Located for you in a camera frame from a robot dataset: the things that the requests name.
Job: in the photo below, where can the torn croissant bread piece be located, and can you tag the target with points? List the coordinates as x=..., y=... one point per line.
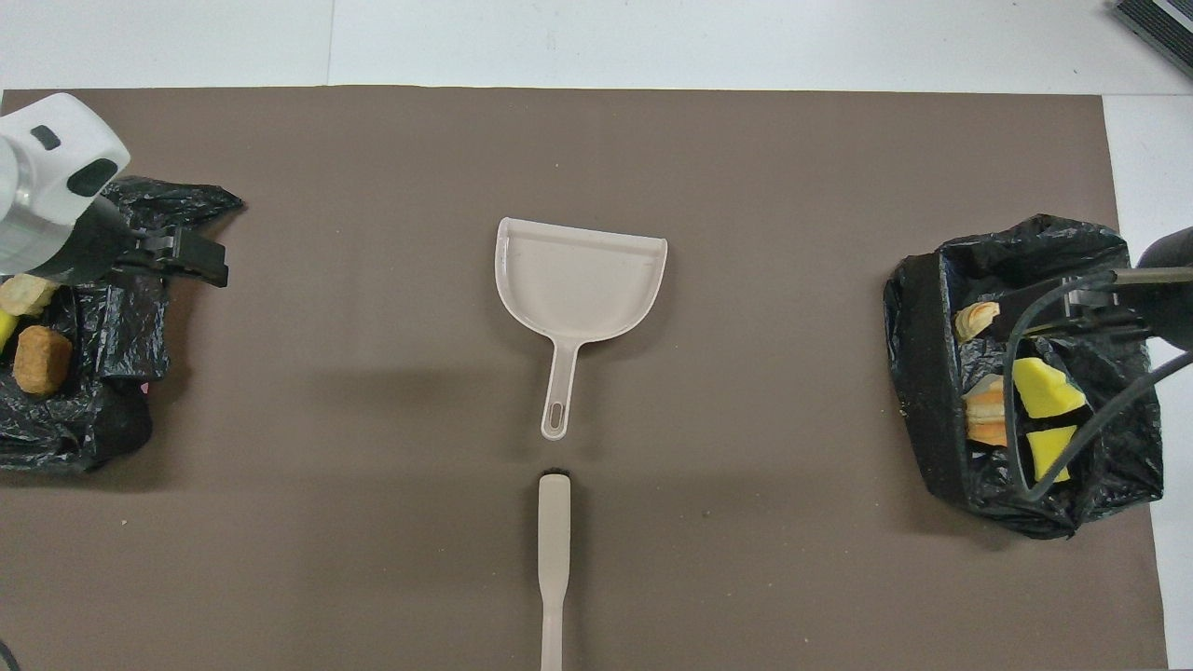
x=974, y=321
x=986, y=419

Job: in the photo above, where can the beige plastic dustpan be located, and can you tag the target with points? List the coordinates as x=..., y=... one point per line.
x=578, y=280

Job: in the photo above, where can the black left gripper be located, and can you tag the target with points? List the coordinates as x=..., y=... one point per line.
x=102, y=244

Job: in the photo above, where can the open black bag trash bin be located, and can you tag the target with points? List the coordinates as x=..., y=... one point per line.
x=932, y=391

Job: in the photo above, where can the beige hand brush black bristles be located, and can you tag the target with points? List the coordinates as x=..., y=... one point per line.
x=554, y=550

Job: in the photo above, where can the notched yellow sponge piece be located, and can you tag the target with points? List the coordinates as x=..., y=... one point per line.
x=5, y=328

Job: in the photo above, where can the black ribbed device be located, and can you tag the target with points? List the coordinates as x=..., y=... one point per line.
x=1160, y=23

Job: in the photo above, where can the rounded yellow sponge piece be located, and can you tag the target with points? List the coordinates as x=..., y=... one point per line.
x=1044, y=387

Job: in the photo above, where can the brown peanut shaped bread toy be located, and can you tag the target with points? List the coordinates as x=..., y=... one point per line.
x=42, y=361

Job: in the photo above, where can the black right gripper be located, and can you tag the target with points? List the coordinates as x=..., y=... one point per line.
x=1109, y=303

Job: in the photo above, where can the crumpled closed black trash bag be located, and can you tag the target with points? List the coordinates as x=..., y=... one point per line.
x=102, y=373

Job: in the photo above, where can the flared yellow sponge piece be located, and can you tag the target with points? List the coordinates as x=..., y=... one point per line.
x=1049, y=449

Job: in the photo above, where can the small striped croissant toy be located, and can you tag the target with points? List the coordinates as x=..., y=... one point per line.
x=26, y=294

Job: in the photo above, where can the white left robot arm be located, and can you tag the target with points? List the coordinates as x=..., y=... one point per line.
x=47, y=177

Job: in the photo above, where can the brown table mat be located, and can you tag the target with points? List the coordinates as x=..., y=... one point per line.
x=652, y=140

